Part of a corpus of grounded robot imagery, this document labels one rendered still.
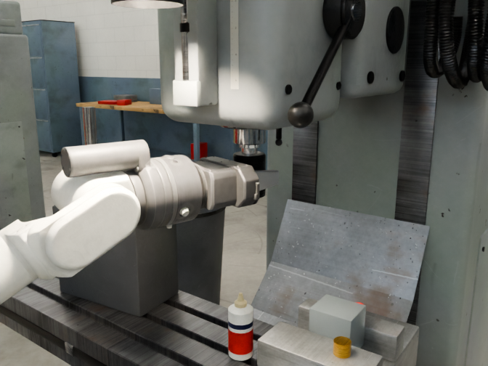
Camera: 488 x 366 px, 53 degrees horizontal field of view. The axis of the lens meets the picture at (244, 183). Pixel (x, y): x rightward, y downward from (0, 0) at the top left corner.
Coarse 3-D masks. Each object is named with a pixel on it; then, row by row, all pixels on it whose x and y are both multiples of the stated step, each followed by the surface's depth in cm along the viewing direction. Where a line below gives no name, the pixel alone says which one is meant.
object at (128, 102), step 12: (120, 96) 668; (132, 96) 669; (156, 96) 632; (108, 108) 618; (120, 108) 604; (132, 108) 590; (144, 108) 578; (156, 108) 576; (120, 120) 713; (120, 132) 718; (84, 144) 668; (192, 144) 605; (204, 144) 610; (156, 156) 631; (192, 156) 608; (204, 156) 613
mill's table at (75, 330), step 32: (32, 288) 106; (0, 320) 105; (32, 320) 96; (64, 320) 90; (96, 320) 93; (128, 320) 90; (160, 320) 91; (192, 320) 90; (224, 320) 90; (256, 320) 90; (64, 352) 91; (96, 352) 84; (128, 352) 80; (160, 352) 83; (192, 352) 80; (224, 352) 82; (256, 352) 80
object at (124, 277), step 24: (144, 240) 90; (168, 240) 96; (96, 264) 94; (120, 264) 91; (144, 264) 90; (168, 264) 97; (72, 288) 100; (96, 288) 96; (120, 288) 92; (144, 288) 91; (168, 288) 98; (144, 312) 92
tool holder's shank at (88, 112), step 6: (84, 108) 94; (90, 108) 94; (84, 114) 94; (90, 114) 94; (84, 120) 95; (90, 120) 94; (84, 126) 95; (90, 126) 95; (96, 126) 96; (84, 132) 95; (90, 132) 95; (96, 132) 96; (84, 138) 96; (90, 138) 95; (96, 138) 96; (90, 144) 96
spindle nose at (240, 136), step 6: (234, 132) 69; (240, 132) 68; (246, 132) 67; (252, 132) 67; (258, 132) 68; (264, 132) 68; (234, 138) 69; (240, 138) 68; (246, 138) 67; (252, 138) 67; (258, 138) 68; (264, 138) 69; (240, 144) 68; (246, 144) 68; (252, 144) 68; (258, 144) 68
